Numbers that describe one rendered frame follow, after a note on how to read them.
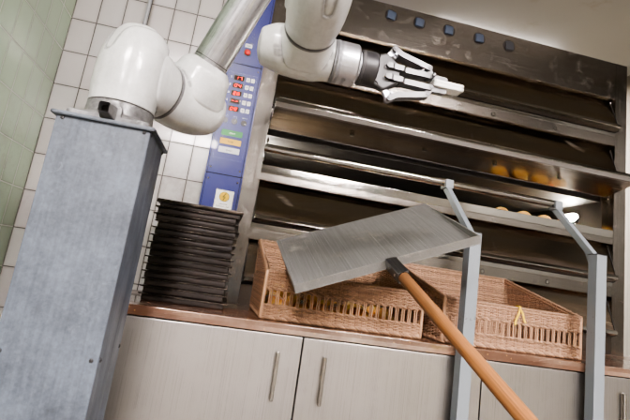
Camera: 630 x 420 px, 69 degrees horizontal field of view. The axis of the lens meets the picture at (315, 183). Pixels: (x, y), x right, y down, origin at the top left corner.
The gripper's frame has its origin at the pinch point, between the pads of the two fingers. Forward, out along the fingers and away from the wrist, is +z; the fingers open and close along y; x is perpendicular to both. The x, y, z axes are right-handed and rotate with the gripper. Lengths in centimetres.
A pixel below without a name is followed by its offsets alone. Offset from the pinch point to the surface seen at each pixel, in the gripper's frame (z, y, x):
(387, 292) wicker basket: 15, 46, -61
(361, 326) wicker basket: 7, 58, -61
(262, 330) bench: -25, 62, -55
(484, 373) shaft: 8, 57, 9
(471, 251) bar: 37, 29, -50
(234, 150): -44, -3, -107
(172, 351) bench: -50, 71, -55
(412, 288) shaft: 5.0, 43.6, -18.8
